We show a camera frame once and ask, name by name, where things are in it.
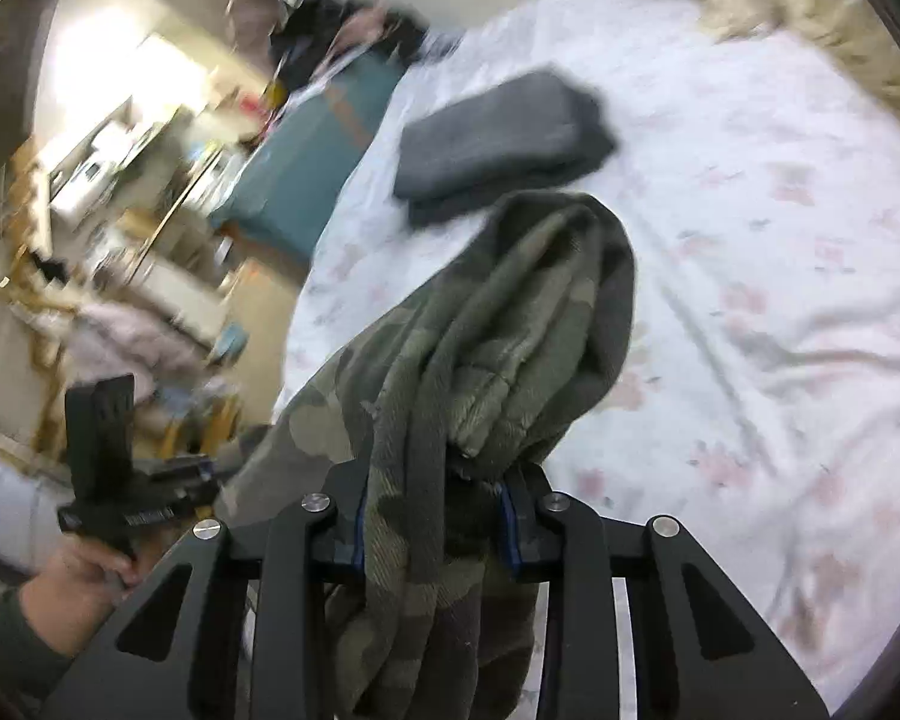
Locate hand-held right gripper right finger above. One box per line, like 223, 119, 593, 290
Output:
495, 465, 830, 720

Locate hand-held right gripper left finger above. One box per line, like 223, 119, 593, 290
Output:
41, 465, 370, 720

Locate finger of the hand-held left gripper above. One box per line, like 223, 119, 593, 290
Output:
144, 453, 220, 487

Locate camouflage pants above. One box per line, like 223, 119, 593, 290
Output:
214, 191, 637, 720

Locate person's left hand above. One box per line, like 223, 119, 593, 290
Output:
21, 537, 167, 642

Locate person's pale grey clothing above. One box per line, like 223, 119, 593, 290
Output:
0, 444, 72, 575

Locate pink cloth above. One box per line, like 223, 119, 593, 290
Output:
64, 298, 207, 398

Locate wooden chair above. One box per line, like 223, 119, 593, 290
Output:
0, 262, 72, 455

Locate white floral bed sheet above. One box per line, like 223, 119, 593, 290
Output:
270, 0, 900, 713

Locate folded dark grey garment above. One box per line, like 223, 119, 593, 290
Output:
394, 69, 620, 230

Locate dark clutter pile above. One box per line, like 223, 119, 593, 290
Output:
268, 0, 432, 87

